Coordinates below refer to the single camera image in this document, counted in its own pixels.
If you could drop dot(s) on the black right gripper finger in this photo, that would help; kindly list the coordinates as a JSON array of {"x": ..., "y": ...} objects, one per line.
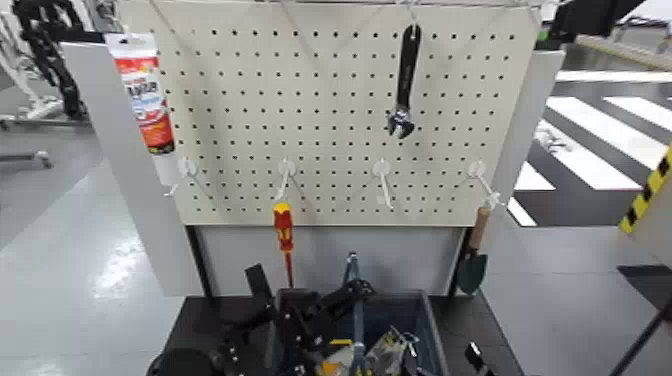
[{"x": 476, "y": 359}]

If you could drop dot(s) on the clear packaged hardware item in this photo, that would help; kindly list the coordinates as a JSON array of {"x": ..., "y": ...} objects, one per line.
[{"x": 388, "y": 352}]

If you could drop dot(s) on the black monitor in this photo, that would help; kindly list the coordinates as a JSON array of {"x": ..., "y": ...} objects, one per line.
[{"x": 588, "y": 18}]

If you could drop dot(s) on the black frame post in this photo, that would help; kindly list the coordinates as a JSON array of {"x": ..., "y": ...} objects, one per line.
[
  {"x": 456, "y": 262},
  {"x": 200, "y": 262}
]

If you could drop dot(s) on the grey blue plastic crate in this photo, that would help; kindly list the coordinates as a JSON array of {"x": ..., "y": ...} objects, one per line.
[{"x": 409, "y": 312}]

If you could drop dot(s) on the black robot in background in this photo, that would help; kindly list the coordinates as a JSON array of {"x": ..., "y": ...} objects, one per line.
[{"x": 50, "y": 58}]

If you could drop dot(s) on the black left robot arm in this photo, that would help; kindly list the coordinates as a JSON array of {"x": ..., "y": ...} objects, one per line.
[{"x": 210, "y": 352}]

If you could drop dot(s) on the white pegboard hook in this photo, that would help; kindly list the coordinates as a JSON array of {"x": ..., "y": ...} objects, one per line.
[
  {"x": 285, "y": 169},
  {"x": 187, "y": 168},
  {"x": 382, "y": 170},
  {"x": 478, "y": 169}
]

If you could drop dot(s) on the beige perforated pegboard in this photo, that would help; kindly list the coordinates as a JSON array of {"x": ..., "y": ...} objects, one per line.
[{"x": 325, "y": 78}]

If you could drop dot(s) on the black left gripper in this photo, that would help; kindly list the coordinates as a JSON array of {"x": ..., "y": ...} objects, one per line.
[{"x": 304, "y": 330}]

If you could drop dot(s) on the yellow black hazard striped barrier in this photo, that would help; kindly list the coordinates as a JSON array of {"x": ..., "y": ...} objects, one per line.
[{"x": 643, "y": 197}]

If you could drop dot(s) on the white metal stand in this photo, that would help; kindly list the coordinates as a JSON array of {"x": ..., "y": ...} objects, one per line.
[{"x": 23, "y": 89}]

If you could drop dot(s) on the red yellow screwdriver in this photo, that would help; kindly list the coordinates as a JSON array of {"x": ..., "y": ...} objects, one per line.
[{"x": 283, "y": 226}]

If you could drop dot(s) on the black adjustable wrench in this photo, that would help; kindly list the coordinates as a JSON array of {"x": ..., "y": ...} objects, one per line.
[{"x": 407, "y": 68}]

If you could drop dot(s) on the black slanted pole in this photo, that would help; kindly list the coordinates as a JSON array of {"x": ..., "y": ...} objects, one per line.
[{"x": 638, "y": 344}]

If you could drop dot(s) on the white red sealant tube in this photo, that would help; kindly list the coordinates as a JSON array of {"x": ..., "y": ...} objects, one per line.
[{"x": 147, "y": 100}]

